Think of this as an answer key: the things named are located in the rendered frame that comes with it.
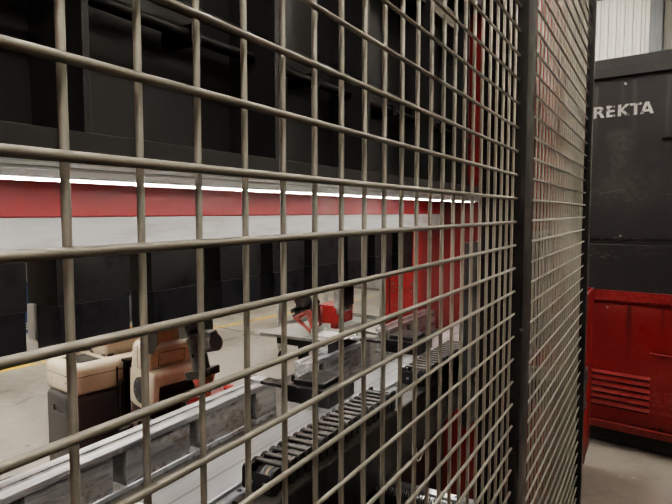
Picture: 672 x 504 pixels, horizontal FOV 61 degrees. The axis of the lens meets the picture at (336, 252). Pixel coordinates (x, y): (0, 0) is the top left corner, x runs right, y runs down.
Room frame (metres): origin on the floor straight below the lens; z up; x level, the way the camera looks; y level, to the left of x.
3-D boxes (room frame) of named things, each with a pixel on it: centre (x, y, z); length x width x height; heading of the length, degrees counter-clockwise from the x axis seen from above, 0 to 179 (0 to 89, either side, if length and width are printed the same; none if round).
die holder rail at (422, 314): (2.33, -0.30, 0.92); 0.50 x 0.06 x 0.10; 150
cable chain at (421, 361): (1.48, -0.27, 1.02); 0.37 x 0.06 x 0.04; 150
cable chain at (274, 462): (0.99, 0.01, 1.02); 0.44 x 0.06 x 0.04; 150
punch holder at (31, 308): (1.01, 0.46, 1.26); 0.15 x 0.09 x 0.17; 150
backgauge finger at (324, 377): (1.31, 0.10, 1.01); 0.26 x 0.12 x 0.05; 60
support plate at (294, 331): (1.93, 0.10, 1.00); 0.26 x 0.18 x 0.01; 60
